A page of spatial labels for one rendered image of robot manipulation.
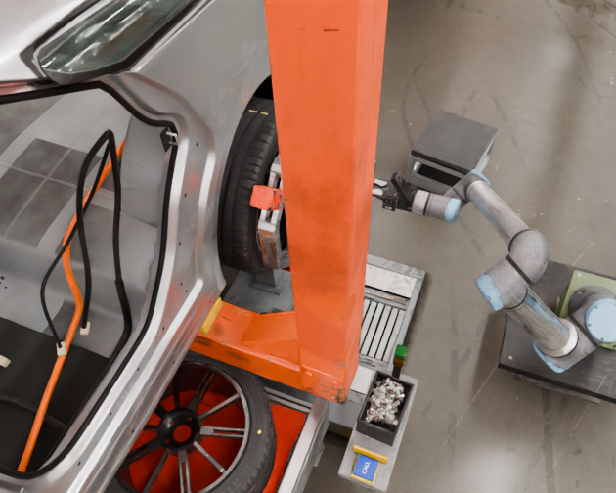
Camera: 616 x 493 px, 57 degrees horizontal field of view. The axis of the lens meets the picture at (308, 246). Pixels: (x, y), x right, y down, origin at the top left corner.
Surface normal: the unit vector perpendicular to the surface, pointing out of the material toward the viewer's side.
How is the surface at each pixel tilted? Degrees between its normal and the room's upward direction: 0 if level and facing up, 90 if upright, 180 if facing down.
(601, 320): 41
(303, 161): 90
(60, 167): 6
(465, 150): 0
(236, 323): 0
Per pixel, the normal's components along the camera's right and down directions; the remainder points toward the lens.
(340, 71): -0.37, 0.74
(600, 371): -0.04, -0.61
